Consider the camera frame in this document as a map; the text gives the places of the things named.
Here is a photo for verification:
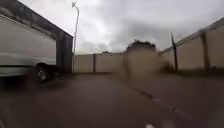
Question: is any tall street lamp pole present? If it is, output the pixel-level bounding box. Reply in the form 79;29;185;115
71;1;81;74

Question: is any dark tree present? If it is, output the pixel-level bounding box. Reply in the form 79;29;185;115
125;39;158;53

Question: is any beige concrete panel wall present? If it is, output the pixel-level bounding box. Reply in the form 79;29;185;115
72;17;224;74

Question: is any dark building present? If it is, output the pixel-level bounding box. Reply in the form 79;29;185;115
0;0;75;75

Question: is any dark leaning pole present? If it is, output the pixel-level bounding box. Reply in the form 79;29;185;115
170;31;179;73

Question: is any white van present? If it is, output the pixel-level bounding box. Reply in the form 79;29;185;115
0;13;58;84

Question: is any wet grey asphalt road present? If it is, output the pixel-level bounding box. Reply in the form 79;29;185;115
0;71;224;128

